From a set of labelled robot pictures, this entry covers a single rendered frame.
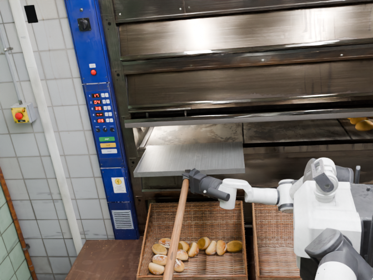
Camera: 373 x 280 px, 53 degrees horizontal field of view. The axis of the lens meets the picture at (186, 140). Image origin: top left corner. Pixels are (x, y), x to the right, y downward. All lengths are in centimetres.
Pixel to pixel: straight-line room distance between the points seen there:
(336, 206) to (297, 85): 90
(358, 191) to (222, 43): 98
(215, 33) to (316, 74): 54
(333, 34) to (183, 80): 76
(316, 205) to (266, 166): 97
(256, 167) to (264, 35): 73
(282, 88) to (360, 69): 38
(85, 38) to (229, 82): 76
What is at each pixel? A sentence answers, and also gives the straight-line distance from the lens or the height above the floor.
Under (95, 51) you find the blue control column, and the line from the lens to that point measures 199.
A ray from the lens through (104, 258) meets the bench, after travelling 238.
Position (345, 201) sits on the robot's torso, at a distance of 124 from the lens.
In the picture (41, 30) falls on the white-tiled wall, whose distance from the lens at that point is 212.
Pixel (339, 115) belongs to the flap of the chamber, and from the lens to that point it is 191.
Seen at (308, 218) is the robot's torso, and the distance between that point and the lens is 115.
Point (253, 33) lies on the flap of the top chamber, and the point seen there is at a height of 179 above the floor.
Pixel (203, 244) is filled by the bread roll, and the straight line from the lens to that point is 223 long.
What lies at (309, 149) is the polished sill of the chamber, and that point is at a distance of 211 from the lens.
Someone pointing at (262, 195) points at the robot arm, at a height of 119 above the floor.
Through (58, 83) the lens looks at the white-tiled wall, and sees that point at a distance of 215.
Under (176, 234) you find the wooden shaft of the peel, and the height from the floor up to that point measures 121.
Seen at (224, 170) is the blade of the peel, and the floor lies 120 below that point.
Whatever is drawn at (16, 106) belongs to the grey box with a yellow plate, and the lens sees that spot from 223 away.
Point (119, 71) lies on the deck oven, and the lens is 201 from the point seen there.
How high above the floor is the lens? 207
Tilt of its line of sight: 24 degrees down
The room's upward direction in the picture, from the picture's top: 6 degrees counter-clockwise
